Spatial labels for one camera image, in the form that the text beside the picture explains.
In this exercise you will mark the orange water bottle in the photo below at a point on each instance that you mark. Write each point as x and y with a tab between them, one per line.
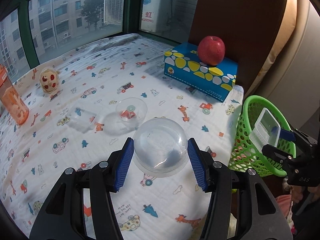
11	99

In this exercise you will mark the red apple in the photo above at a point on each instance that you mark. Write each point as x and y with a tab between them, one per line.
211	50

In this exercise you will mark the clear rectangular plastic box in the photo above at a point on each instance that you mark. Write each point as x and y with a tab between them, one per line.
266	130

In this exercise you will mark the blue yellow tissue box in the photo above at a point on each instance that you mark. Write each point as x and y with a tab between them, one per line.
183	64

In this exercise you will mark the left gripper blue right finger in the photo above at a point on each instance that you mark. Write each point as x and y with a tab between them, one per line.
200	164

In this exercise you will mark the cream plush toy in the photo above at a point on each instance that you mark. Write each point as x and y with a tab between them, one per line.
49	80

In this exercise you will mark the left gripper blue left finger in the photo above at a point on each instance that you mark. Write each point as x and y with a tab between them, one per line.
122	161

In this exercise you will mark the green plastic mesh wastebasket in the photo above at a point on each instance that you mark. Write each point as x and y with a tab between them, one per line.
244	154

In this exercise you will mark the person's right hand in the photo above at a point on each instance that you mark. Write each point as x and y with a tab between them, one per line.
297	193

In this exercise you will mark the floral pillow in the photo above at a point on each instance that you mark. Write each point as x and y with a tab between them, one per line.
286	29

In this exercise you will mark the clear plastic tray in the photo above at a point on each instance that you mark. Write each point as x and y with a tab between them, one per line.
82	117

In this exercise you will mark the cartoon print bed sheet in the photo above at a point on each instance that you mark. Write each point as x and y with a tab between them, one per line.
100	74

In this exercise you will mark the clear plastic dome cup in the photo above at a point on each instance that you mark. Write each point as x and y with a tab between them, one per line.
160	146

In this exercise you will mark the small clear plastic cup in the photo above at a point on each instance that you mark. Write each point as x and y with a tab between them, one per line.
131	112

